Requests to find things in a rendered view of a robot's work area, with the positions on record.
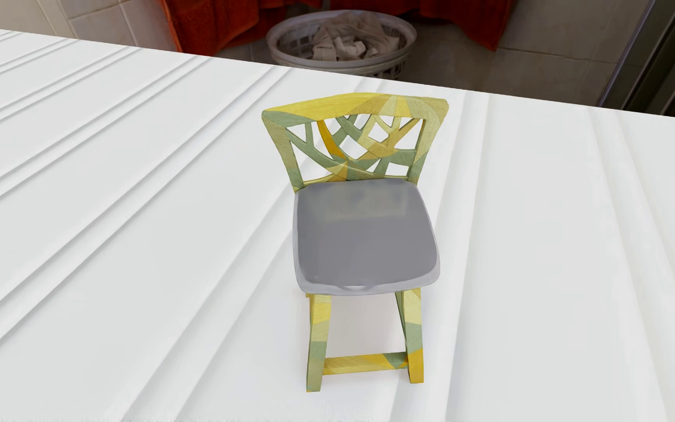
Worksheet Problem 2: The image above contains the grey chair seat cushion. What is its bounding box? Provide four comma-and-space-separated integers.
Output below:
292, 178, 441, 295

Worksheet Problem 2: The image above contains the yellow green lattice-back chair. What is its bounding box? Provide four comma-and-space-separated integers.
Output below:
261, 93, 450, 393

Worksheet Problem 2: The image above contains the white plastic laundry basket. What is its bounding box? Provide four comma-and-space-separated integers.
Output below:
265, 10, 418, 81

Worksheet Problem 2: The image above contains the grey laundry clothes pile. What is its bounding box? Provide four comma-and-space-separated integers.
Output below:
312, 13, 401, 62

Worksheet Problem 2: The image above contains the red orange hanging cloth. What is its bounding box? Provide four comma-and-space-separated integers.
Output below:
159, 0, 515, 57

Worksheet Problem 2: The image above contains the white ribbed floor mat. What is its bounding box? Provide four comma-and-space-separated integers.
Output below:
0, 25, 675, 422

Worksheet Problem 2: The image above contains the dark metal door frame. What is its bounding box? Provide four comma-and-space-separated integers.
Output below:
598, 0, 675, 123

